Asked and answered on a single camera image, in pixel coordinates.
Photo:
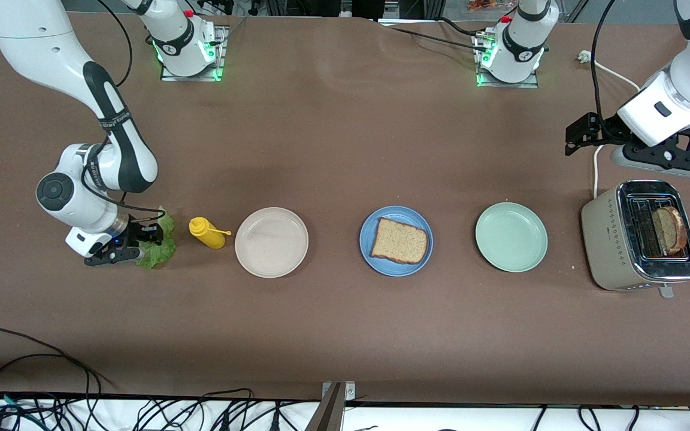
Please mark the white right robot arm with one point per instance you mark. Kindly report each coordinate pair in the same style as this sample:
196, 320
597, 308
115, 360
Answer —
39, 42

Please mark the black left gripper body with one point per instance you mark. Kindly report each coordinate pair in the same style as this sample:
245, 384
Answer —
607, 130

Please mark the beige white round plate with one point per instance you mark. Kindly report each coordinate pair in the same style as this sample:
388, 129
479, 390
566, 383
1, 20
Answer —
271, 242

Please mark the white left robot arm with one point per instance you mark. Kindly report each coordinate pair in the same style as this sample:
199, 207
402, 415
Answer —
680, 96

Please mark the beige chrome toaster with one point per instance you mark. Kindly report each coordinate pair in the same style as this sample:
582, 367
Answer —
605, 239

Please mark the blue round plate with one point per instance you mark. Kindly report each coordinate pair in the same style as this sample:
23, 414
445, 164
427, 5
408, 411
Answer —
381, 270

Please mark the orange snack packet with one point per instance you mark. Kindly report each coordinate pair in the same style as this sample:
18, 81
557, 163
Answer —
489, 5

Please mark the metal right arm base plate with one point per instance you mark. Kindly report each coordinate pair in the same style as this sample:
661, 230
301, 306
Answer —
223, 60

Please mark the brown bread slice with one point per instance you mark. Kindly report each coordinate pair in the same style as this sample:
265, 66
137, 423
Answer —
399, 242
671, 230

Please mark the aluminium profile bracket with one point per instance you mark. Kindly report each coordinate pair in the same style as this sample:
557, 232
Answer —
330, 413

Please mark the green lettuce leaf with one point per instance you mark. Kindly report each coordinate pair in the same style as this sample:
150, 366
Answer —
162, 256

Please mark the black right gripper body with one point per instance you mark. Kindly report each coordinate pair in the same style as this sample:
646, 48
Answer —
134, 231

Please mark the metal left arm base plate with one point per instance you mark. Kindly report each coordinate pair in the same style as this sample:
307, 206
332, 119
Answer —
507, 85

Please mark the mint green round plate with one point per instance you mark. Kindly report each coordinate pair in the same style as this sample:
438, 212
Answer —
511, 237

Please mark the yellow mustard squeeze bottle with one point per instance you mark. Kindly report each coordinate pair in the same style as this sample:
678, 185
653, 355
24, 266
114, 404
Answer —
207, 234

